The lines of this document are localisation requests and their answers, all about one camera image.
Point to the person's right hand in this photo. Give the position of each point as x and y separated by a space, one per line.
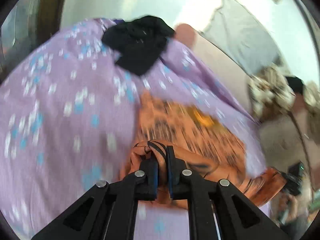
287 207

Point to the wooden door with glass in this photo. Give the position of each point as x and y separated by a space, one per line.
27 17

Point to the purple floral bedsheet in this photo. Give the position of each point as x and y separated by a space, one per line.
65 120

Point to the orange black floral garment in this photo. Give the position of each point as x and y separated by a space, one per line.
200 140

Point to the black crumpled garment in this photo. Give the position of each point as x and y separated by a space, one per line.
138 43

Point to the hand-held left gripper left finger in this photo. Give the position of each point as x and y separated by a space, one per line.
154 180

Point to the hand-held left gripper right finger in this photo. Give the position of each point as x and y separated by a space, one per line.
170 177

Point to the grey hanging cloth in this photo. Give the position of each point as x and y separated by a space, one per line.
245 30

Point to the beige mattress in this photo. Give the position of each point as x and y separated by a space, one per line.
217 55

